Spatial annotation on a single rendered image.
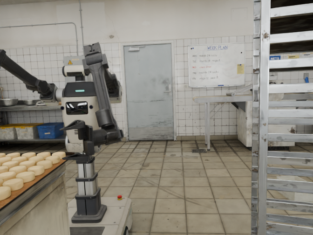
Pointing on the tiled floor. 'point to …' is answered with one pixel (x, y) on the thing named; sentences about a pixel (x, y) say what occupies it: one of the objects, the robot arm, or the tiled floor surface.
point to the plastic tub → (295, 192)
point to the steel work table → (20, 106)
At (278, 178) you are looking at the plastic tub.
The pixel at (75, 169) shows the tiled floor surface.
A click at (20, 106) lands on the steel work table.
